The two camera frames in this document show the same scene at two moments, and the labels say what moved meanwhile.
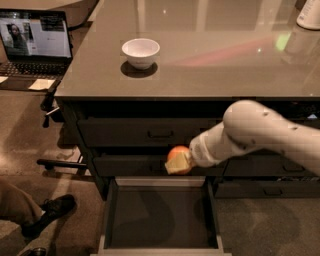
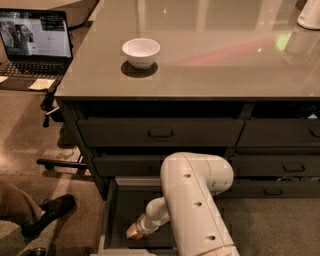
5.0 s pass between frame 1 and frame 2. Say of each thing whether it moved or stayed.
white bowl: stayed
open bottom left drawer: stayed
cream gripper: moved
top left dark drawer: stayed
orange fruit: moved
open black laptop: stayed
